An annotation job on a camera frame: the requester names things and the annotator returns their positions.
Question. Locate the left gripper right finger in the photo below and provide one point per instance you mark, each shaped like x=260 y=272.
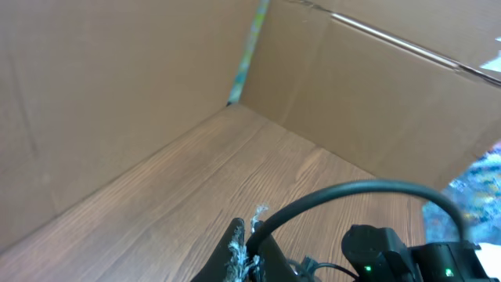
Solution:
x=273 y=265

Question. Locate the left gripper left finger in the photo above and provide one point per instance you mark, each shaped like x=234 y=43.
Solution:
x=225 y=254

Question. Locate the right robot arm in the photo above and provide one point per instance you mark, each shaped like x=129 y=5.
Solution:
x=378 y=255

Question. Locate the cardboard wall panel right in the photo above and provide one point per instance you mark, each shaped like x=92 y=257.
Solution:
x=403 y=89

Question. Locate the cardboard wall panel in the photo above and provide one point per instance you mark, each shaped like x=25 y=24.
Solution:
x=90 y=88
x=403 y=89

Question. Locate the cardboard wall panel left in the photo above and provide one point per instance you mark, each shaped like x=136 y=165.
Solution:
x=90 y=88

